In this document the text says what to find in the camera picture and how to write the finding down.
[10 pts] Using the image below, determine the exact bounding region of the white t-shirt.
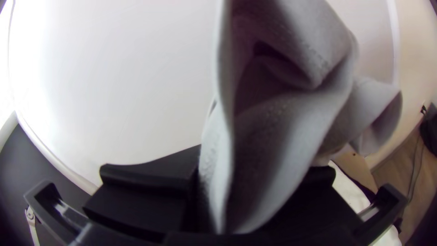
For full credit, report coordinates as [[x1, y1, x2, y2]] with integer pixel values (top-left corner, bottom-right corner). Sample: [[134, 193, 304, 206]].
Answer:
[[198, 0, 403, 236]]

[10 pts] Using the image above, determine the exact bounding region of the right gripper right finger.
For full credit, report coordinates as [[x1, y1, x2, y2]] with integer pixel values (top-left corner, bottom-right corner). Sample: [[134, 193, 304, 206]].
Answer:
[[239, 166, 363, 237]]

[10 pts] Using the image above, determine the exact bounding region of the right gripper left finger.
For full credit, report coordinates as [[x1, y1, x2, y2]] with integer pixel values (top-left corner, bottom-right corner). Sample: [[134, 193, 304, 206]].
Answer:
[[83, 145, 212, 241]]

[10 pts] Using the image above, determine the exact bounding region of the black cable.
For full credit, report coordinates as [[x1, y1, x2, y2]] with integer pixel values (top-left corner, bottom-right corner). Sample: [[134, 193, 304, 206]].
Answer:
[[409, 136, 426, 193]]

